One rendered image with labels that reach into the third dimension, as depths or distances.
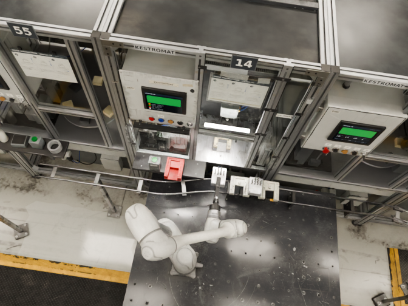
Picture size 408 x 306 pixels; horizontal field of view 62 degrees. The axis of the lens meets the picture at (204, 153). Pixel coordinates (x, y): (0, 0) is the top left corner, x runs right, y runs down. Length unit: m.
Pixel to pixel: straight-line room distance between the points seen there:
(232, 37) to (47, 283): 2.59
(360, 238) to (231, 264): 1.57
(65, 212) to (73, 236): 0.26
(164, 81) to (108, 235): 1.92
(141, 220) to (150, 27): 0.96
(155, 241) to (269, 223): 1.20
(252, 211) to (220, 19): 1.50
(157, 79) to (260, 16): 0.63
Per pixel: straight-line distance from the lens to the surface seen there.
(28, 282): 3.48
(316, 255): 2.77
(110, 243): 3.36
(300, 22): 1.94
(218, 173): 2.36
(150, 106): 2.01
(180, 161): 2.52
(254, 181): 2.54
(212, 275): 2.57
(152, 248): 1.74
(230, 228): 2.11
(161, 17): 1.85
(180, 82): 1.82
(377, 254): 3.77
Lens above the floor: 3.21
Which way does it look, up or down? 62 degrees down
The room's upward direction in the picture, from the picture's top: 8 degrees clockwise
